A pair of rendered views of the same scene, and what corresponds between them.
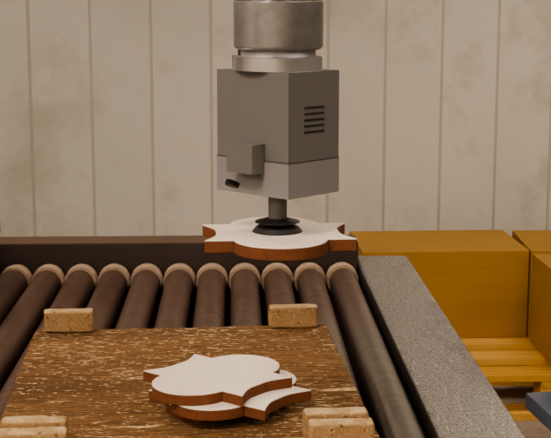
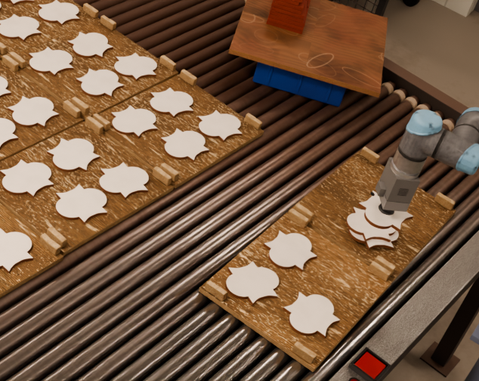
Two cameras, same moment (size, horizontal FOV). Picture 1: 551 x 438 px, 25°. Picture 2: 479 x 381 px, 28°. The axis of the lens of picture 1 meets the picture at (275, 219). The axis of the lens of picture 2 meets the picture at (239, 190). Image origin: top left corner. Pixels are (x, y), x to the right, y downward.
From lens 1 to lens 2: 1.65 m
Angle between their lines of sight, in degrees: 40
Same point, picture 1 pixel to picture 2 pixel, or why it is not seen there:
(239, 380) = (374, 230)
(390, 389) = (436, 256)
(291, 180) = (386, 205)
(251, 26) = (396, 158)
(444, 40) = not seen: outside the picture
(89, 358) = (358, 179)
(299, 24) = (408, 166)
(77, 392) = (337, 196)
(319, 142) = (403, 198)
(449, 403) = (446, 274)
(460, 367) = (477, 260)
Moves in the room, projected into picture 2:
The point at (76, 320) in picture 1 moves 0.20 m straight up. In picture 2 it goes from (371, 157) to (393, 106)
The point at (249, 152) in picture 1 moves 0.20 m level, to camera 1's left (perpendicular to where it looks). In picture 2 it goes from (379, 190) to (318, 147)
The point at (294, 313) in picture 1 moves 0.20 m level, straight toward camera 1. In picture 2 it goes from (444, 201) to (409, 228)
